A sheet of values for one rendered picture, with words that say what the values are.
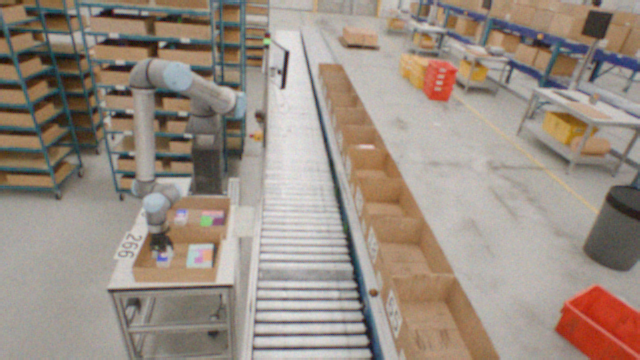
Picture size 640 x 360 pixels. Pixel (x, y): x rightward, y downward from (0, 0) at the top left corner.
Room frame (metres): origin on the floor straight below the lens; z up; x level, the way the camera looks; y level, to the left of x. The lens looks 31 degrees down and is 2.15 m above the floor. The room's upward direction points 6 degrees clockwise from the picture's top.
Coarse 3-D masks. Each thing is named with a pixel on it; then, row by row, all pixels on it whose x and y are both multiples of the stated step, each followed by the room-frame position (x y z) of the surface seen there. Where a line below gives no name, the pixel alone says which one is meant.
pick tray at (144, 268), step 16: (144, 240) 1.39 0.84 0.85; (176, 240) 1.49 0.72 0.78; (192, 240) 1.51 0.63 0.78; (208, 240) 1.52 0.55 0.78; (144, 256) 1.35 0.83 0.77; (176, 256) 1.39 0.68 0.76; (144, 272) 1.21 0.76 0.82; (160, 272) 1.22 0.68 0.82; (176, 272) 1.23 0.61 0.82; (192, 272) 1.24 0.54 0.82; (208, 272) 1.25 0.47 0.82
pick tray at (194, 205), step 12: (180, 204) 1.80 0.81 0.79; (192, 204) 1.81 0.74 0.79; (204, 204) 1.82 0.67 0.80; (216, 204) 1.83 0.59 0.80; (228, 204) 1.84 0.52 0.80; (168, 216) 1.71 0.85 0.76; (192, 216) 1.74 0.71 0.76; (228, 216) 1.70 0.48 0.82; (180, 228) 1.53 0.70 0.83; (192, 228) 1.54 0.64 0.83; (204, 228) 1.55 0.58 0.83; (216, 228) 1.56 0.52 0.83
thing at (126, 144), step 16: (96, 0) 2.95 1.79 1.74; (80, 16) 2.79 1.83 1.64; (80, 32) 2.78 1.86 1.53; (96, 32) 2.80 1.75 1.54; (112, 32) 2.82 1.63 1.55; (128, 64) 2.83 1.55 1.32; (192, 64) 2.89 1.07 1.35; (96, 96) 2.78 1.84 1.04; (112, 112) 2.80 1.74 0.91; (160, 112) 2.85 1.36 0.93; (176, 112) 2.87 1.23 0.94; (224, 128) 3.35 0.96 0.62; (128, 144) 2.95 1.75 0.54; (160, 144) 3.02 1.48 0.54; (224, 144) 3.35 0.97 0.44
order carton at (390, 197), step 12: (360, 180) 1.91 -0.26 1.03; (372, 180) 1.92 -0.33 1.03; (384, 180) 1.93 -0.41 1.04; (396, 180) 1.94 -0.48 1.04; (360, 192) 1.78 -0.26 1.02; (372, 192) 1.92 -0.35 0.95; (384, 192) 1.93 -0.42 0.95; (396, 192) 1.94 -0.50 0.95; (408, 192) 1.84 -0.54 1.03; (372, 204) 1.88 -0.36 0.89; (384, 204) 1.89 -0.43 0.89; (396, 204) 1.91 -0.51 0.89; (408, 204) 1.80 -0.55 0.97; (360, 216) 1.70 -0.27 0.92; (372, 216) 1.53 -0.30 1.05; (384, 216) 1.77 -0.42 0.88; (396, 216) 1.79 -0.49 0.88; (408, 216) 1.75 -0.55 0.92; (420, 216) 1.61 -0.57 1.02
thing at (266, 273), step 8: (264, 272) 1.33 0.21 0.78; (272, 272) 1.33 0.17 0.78; (280, 272) 1.34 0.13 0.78; (288, 272) 1.34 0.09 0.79; (296, 272) 1.35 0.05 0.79; (304, 272) 1.35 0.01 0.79; (312, 272) 1.36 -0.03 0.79; (320, 272) 1.36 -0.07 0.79; (328, 272) 1.37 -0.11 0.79; (336, 272) 1.38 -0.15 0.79; (344, 272) 1.38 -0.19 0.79; (296, 280) 1.35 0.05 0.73; (304, 280) 1.35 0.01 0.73; (312, 280) 1.36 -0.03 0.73; (320, 280) 1.36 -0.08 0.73; (328, 280) 1.37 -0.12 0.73; (336, 280) 1.37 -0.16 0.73; (344, 280) 1.38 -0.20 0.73
